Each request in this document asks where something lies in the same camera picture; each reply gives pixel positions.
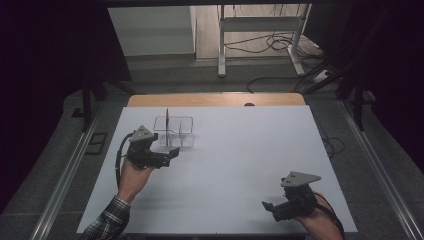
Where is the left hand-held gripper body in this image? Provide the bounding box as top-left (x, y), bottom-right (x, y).
top-left (125, 125), bottom-right (172, 170)

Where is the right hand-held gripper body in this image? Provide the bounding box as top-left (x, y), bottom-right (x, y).
top-left (271, 171), bottom-right (322, 223)

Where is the clear acrylic pen holder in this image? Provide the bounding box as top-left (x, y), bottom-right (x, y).
top-left (152, 115), bottom-right (196, 149)

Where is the person's left hand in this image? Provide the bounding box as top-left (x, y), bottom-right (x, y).
top-left (117, 155), bottom-right (156, 205)

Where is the person's right hand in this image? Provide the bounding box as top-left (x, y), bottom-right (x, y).
top-left (294, 191), bottom-right (345, 240)

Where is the black metal stand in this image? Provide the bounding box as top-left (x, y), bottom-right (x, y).
top-left (292, 56), bottom-right (371, 132)
top-left (70, 74), bottom-right (134, 133)

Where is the white cabinet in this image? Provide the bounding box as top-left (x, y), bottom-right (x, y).
top-left (107, 5), bottom-right (198, 58)

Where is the left hand-held gripper cable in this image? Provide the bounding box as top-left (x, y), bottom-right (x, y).
top-left (114, 132), bottom-right (135, 190)

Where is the hand-held gripper cable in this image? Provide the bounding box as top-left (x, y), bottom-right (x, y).
top-left (114, 132), bottom-right (135, 190)
top-left (314, 192), bottom-right (346, 240)

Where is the right hand-held gripper cable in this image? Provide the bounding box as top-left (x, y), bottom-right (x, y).
top-left (314, 192), bottom-right (346, 240)

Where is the black rectangular floor frame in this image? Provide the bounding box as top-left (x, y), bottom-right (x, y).
top-left (84, 132), bottom-right (109, 156)

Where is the black floor cable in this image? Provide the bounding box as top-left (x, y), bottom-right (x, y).
top-left (223, 31), bottom-right (303, 55)
top-left (320, 131), bottom-right (347, 160)
top-left (246, 75), bottom-right (303, 94)

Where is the metal floor rail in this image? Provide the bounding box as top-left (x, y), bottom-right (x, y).
top-left (337, 99), bottom-right (424, 240)
top-left (29, 108), bottom-right (108, 240)

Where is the white desk frame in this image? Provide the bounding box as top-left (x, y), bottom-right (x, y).
top-left (217, 3), bottom-right (313, 80)

